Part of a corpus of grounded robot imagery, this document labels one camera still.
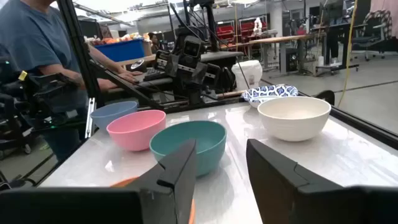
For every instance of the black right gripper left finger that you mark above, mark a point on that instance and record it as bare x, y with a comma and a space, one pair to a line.
174, 186

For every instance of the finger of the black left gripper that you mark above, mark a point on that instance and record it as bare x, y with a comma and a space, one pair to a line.
199, 73
172, 65

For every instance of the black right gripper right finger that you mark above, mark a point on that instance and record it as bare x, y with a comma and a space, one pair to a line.
273, 180

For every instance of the orange bowl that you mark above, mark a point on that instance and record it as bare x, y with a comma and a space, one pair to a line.
124, 183

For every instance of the cream ribbed bowl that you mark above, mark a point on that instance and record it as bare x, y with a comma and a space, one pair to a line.
292, 127

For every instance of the pink bowl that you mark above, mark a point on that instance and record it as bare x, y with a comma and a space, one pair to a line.
133, 137

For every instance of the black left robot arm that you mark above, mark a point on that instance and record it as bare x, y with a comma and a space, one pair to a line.
211, 25

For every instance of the black keyboard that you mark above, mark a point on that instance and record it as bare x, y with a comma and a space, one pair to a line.
152, 74

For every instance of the person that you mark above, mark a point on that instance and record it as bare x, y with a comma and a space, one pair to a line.
154, 42
31, 37

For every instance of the white plastic bucket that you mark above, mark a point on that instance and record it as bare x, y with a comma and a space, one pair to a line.
247, 74

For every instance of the person's hand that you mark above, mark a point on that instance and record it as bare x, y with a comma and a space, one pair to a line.
130, 75

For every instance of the teal bowl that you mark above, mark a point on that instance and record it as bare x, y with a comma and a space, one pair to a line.
174, 137

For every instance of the blue plastic bin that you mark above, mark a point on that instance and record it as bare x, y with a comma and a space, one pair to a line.
121, 49

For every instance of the red storage bin rack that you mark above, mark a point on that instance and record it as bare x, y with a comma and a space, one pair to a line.
241, 29

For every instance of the wooden workbench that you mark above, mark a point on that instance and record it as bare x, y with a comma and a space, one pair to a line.
280, 39

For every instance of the black clamp knob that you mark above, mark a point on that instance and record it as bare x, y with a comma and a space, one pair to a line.
326, 97

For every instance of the black desk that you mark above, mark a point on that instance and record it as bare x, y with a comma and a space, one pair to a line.
337, 40

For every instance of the black office chair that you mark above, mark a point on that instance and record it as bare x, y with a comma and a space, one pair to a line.
371, 34

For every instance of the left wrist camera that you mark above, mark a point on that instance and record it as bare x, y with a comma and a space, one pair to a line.
192, 48

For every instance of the black diagonal frame strut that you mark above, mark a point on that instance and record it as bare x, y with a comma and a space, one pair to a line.
77, 46

